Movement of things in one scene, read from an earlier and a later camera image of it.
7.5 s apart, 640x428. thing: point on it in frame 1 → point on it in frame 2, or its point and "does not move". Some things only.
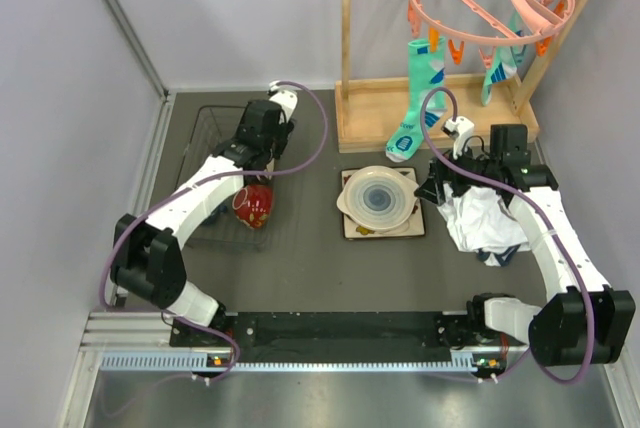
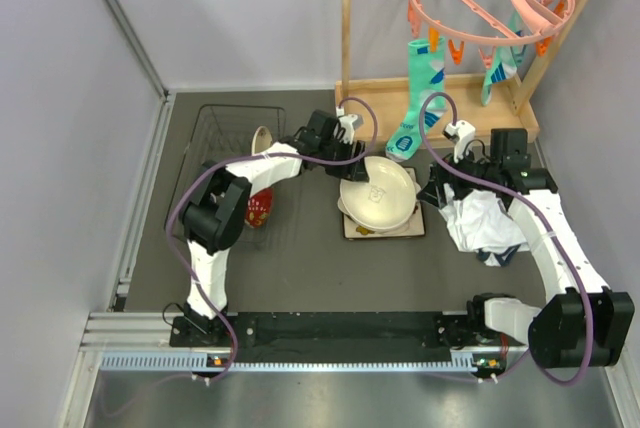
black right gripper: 433,188 does not move
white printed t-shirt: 477,222 does not move
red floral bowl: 252,204 does not move
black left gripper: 283,132 → 353,171
